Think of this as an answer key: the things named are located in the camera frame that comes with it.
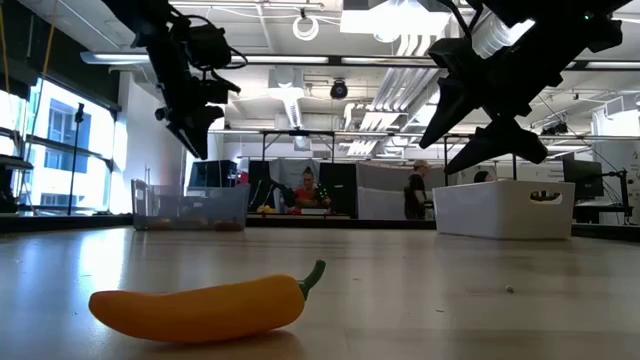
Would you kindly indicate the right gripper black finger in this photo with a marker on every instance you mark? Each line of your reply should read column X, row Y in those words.
column 500, row 140
column 452, row 102

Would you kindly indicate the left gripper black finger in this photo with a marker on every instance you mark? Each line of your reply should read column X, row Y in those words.
column 210, row 120
column 190, row 130

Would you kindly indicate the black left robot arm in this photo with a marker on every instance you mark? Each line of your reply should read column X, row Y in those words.
column 160, row 30

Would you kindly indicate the black background robot arm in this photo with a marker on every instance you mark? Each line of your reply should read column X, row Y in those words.
column 280, row 192

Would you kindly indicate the person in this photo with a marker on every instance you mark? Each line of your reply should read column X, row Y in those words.
column 415, row 192
column 307, row 194
column 482, row 176

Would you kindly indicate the black background monitor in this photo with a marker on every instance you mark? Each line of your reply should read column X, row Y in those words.
column 212, row 173

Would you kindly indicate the white plastic basket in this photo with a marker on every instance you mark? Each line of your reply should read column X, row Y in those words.
column 500, row 210

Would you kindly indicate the black standing panel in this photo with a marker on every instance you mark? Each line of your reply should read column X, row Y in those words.
column 259, row 172
column 337, row 189

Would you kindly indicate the grey translucent plastic basket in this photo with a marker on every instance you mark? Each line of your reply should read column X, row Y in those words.
column 190, row 205

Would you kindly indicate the long ceiling light bar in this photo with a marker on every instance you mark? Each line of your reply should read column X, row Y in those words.
column 280, row 59

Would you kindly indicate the grey backdrop cloth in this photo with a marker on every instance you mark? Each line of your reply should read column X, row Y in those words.
column 285, row 170

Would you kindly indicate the black desk monitor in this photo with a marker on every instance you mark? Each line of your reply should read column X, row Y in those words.
column 582, row 179

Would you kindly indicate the black tripod stand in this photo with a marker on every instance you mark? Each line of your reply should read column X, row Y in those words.
column 79, row 112

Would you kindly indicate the white cloth partition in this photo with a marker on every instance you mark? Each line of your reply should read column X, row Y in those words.
column 380, row 192

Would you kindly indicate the orange chili with green stem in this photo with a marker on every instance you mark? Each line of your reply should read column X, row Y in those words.
column 200, row 310

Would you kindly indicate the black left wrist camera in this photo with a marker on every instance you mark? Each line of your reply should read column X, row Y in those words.
column 210, row 47

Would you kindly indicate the silver ventilation duct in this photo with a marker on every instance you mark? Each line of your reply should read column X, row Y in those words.
column 492, row 37

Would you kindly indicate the black ceiling-mounted camera rig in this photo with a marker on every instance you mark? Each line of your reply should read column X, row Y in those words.
column 557, row 130

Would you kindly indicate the round black ceiling camera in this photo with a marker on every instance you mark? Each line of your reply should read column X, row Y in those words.
column 339, row 90

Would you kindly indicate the black metal table frame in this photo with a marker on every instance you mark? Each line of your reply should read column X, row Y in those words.
column 50, row 222

